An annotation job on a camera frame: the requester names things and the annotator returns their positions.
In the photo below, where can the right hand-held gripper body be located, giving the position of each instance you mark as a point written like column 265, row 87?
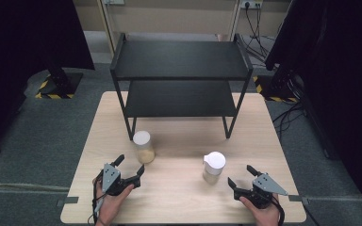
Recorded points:
column 264, row 188

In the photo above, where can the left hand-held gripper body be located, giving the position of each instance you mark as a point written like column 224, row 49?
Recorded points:
column 110, row 177

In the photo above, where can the glass jar white spout lid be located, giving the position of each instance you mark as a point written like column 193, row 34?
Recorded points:
column 213, row 166

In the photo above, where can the black two-tier shelf rack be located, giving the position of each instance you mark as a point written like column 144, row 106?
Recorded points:
column 179, row 59

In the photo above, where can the person's right hand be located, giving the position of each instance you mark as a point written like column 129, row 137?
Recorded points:
column 262, row 215

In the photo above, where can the person's left hand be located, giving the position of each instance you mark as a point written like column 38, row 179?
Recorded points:
column 114, row 204

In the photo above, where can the grey tape strip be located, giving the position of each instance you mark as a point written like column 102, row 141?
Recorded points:
column 67, row 201
column 297, row 198

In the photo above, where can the black stand striped base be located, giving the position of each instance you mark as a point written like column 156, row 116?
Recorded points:
column 275, row 89
column 59, row 84

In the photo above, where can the dark curtain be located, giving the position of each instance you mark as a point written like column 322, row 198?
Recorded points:
column 342, row 78
column 19, row 62

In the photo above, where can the white wall power outlet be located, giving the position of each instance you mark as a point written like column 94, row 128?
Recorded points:
column 251, row 3

